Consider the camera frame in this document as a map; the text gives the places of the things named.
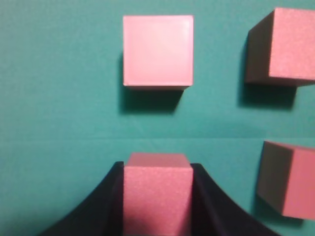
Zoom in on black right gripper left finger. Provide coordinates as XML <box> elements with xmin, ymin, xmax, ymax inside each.
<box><xmin>40</xmin><ymin>161</ymin><xmax>124</xmax><ymax>236</ymax></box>

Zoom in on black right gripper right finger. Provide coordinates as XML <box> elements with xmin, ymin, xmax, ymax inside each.
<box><xmin>191</xmin><ymin>163</ymin><xmax>278</xmax><ymax>236</ymax></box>

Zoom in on green cloth backdrop and cover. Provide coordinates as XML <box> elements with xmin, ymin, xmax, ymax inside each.
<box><xmin>0</xmin><ymin>0</ymin><xmax>315</xmax><ymax>236</ymax></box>

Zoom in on pink cube column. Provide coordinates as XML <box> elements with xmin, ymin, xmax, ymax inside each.
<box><xmin>123</xmin><ymin>152</ymin><xmax>193</xmax><ymax>236</ymax></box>
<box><xmin>245</xmin><ymin>7</ymin><xmax>315</xmax><ymax>87</ymax></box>
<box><xmin>256</xmin><ymin>141</ymin><xmax>315</xmax><ymax>220</ymax></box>
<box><xmin>123</xmin><ymin>15</ymin><xmax>194</xmax><ymax>90</ymax></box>

